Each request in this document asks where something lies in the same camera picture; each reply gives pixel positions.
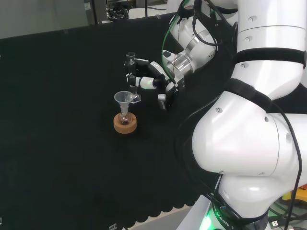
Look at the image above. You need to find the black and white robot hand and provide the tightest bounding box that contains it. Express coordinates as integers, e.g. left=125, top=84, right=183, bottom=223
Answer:
left=123, top=57, right=186, bottom=97

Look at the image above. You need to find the clear glass graduated cylinder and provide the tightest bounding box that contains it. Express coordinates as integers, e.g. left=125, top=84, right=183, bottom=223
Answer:
left=126, top=51, right=142, bottom=104

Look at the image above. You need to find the clear plastic funnel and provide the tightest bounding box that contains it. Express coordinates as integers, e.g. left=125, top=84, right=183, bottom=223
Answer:
left=113, top=91, right=132, bottom=116

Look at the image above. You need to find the round-bottom glass flask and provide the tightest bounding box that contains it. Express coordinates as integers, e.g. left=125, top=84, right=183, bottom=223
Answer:
left=118, top=111, right=131, bottom=126

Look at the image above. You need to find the grey cabinet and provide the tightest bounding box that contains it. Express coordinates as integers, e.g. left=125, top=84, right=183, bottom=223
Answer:
left=92, top=0, right=107, bottom=25

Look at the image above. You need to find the black bench cloth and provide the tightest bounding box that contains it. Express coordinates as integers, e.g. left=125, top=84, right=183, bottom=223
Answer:
left=0, top=11, right=307, bottom=229

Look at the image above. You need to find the pale grey board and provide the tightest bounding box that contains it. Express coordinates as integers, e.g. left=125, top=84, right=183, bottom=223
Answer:
left=0, top=0, right=88, bottom=39

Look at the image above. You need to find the yellow stop button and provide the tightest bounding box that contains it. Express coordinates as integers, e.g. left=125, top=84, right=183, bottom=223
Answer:
left=282, top=184, right=307, bottom=209

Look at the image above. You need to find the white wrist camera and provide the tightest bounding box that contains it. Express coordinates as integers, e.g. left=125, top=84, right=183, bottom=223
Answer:
left=157, top=93, right=178, bottom=112

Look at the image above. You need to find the brown cork ring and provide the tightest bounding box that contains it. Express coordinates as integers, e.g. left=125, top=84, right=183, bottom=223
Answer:
left=113, top=113, right=138, bottom=135

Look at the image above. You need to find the green cable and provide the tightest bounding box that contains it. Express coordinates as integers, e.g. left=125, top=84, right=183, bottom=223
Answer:
left=162, top=0, right=190, bottom=84

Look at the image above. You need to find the black cable bundle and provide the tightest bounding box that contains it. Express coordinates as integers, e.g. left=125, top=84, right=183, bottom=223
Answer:
left=106, top=4, right=129, bottom=21

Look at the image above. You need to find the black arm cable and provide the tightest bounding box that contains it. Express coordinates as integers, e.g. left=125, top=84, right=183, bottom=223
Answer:
left=268, top=99, right=303, bottom=230

